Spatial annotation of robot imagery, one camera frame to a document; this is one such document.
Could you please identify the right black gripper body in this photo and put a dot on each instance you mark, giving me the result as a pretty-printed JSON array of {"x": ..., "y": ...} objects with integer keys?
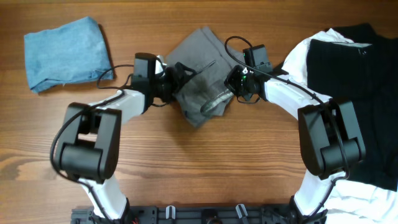
[{"x": 239, "y": 78}]

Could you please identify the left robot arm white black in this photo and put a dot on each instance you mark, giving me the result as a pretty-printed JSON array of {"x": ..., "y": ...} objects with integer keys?
[{"x": 86, "y": 148}]

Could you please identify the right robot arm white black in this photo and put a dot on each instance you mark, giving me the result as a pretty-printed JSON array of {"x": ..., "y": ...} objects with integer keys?
[{"x": 330, "y": 138}]

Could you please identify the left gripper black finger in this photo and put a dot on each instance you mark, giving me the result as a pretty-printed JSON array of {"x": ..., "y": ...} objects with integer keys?
[
  {"x": 183, "y": 71},
  {"x": 182, "y": 81}
]

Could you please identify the folded blue denim garment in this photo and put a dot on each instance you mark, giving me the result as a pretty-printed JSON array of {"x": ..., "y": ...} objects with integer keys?
[{"x": 73, "y": 53}]

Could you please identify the black base rail with clips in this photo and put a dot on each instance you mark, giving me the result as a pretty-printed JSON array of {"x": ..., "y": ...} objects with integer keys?
[{"x": 268, "y": 214}]

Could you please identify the black garment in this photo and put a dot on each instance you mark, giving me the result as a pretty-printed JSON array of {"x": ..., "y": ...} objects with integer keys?
[{"x": 356, "y": 63}]

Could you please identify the white shirt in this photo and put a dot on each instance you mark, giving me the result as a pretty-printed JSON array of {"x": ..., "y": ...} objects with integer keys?
[{"x": 349, "y": 202}]

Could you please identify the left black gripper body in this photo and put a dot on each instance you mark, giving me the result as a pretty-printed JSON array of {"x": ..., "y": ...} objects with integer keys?
[{"x": 164, "y": 88}]

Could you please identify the grey shorts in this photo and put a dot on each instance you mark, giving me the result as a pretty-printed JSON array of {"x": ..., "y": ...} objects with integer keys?
[{"x": 205, "y": 53}]

